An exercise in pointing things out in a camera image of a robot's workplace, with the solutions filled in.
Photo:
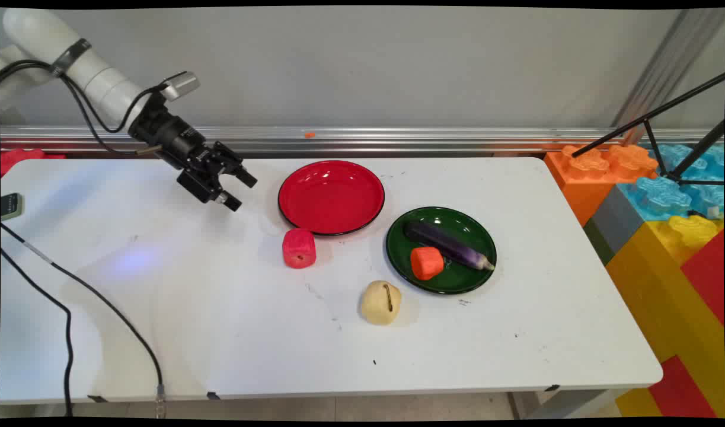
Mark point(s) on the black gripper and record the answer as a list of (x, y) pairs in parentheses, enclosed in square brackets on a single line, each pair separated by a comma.
[(178, 139)]

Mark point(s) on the orange toy food chunk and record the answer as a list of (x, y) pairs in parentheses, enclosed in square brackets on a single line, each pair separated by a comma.
[(426, 263)]

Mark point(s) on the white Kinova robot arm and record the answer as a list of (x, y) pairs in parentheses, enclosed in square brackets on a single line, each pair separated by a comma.
[(95, 80)]

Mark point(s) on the red toy food chunk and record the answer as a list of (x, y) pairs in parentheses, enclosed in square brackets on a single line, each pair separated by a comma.
[(299, 248)]

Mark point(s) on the red round plate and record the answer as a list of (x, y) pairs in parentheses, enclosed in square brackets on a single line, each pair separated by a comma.
[(331, 196)]

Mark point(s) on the purple toy eggplant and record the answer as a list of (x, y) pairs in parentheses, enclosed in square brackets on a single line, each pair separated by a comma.
[(448, 243)]

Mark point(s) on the red cloth item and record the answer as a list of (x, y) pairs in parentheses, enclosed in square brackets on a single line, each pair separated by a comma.
[(19, 157)]

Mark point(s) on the small grey green device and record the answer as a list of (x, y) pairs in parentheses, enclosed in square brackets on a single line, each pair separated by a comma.
[(10, 206)]

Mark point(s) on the green round plate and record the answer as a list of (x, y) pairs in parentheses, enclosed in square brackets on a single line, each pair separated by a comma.
[(451, 279)]

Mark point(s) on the orange giant building block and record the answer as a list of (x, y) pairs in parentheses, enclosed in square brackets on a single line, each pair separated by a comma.
[(593, 172)]

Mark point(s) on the dark green giant building block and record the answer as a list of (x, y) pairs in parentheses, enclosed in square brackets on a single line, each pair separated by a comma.
[(599, 243)]

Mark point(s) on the grey giant building block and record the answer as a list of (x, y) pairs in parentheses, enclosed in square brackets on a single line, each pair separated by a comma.
[(614, 222)]

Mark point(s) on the blue giant building block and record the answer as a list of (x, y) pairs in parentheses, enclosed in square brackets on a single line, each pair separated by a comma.
[(664, 193)]

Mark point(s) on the black tripod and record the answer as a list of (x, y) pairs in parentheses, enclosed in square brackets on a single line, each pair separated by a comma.
[(682, 139)]

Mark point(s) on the red giant building block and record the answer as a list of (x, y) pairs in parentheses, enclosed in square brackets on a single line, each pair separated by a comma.
[(682, 391), (709, 276)]

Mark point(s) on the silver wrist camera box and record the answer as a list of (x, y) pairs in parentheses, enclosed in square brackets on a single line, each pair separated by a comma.
[(181, 85)]

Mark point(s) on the aluminium frame rail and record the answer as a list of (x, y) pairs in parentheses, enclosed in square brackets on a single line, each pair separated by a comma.
[(398, 141)]

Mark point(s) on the white table leg frame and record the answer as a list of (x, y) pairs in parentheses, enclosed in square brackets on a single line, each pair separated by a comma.
[(569, 403)]

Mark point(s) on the aluminium frame post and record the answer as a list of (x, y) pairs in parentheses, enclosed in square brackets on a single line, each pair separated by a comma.
[(664, 65)]

